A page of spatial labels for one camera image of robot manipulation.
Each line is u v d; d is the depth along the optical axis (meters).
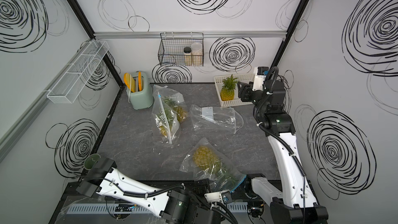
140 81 0.95
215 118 0.94
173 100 0.99
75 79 0.76
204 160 0.74
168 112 0.79
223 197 0.51
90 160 0.77
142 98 0.98
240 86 0.64
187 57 0.86
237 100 1.02
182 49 0.89
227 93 1.01
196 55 0.85
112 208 0.70
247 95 0.58
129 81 0.94
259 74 0.54
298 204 0.36
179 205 0.42
